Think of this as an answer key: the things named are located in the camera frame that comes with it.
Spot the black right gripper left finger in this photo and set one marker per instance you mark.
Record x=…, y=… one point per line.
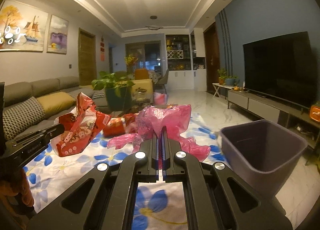
x=148, y=167

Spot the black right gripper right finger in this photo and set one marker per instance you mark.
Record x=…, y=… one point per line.
x=174, y=167

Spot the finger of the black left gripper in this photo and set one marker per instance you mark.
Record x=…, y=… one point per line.
x=41, y=136

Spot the red white plastic bag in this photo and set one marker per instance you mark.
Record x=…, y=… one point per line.
x=81, y=126

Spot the pink plastic bag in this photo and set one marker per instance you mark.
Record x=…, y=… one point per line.
x=175, y=118

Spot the dark purple trash bin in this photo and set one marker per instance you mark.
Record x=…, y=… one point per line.
x=262, y=153

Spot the person's left hand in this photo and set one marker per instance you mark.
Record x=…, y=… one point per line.
x=16, y=195

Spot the houndstooth patterned cushion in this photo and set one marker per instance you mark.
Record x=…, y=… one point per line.
x=22, y=116

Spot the yellow sofa cushion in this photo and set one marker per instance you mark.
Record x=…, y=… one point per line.
x=54, y=103

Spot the white blue floral tablecloth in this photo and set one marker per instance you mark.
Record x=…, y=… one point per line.
x=159, y=205

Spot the red cylindrical can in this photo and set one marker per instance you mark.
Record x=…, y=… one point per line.
x=117, y=127

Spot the grey sectional sofa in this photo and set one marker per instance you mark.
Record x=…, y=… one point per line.
x=22, y=91

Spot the pink gift bag on floor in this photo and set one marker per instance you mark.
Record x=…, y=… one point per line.
x=160, y=98

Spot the green potted table plant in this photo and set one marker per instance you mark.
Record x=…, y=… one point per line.
x=117, y=89

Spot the orange dining chair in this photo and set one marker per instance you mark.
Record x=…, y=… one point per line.
x=141, y=74

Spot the small white side table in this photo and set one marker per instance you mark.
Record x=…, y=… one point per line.
x=218, y=86

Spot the white display cabinet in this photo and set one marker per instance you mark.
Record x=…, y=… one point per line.
x=186, y=61

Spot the grey tv cabinet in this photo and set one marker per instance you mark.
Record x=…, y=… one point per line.
x=289, y=117

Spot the dark wooden entry door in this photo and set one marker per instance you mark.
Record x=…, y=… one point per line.
x=211, y=43

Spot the large black television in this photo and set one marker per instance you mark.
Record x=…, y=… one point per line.
x=283, y=67

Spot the orange retro radio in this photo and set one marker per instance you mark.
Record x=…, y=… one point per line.
x=315, y=113

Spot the purple abstract wall painting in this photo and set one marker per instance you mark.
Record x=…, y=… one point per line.
x=57, y=35

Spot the sailboat wall painting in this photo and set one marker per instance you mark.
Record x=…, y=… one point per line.
x=23, y=27

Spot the ring ceiling lamp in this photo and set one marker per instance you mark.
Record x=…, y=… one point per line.
x=154, y=28

